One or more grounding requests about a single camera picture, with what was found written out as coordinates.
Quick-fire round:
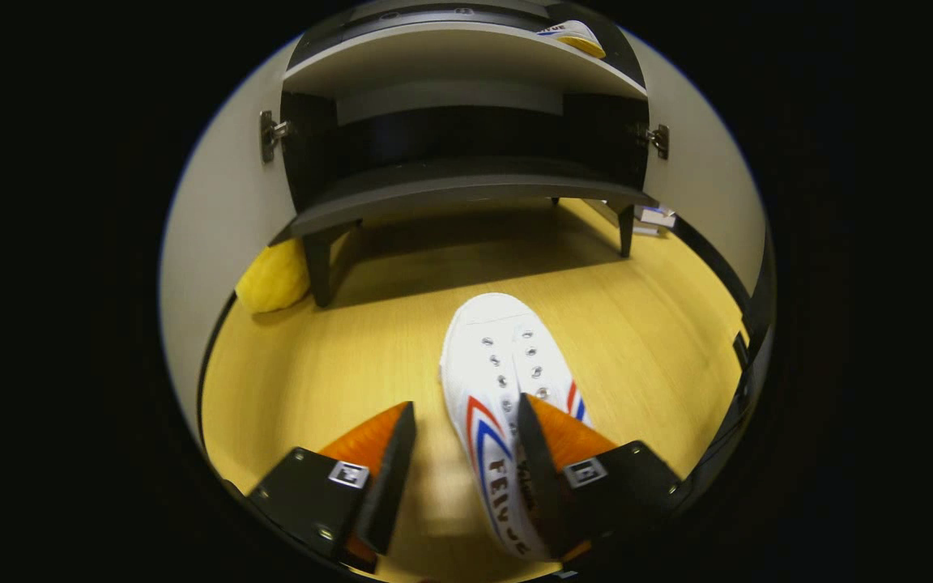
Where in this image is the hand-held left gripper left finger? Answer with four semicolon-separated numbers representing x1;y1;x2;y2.
244;401;419;576

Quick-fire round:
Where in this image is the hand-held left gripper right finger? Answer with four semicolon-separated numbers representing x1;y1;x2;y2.
515;393;690;568

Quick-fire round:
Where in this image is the white canvas shoe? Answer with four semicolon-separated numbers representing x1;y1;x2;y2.
440;293;597;561
537;20;607;59

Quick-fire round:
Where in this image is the grey shoe cabinet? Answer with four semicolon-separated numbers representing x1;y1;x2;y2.
280;0;662;309

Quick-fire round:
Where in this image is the yellow plush toy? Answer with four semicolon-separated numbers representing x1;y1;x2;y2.
236;239;311;315

